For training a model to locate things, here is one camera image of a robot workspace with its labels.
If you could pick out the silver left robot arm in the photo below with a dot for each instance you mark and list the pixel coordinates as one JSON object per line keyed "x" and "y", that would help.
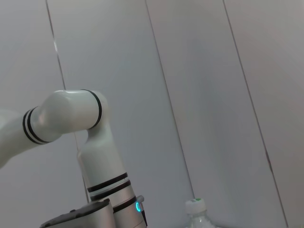
{"x": 99, "y": 147}

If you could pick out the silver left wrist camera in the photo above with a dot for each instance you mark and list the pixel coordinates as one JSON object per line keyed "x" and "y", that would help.
{"x": 83, "y": 216}

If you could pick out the clear green-label water bottle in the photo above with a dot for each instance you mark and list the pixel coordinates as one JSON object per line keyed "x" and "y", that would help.
{"x": 194, "y": 206}

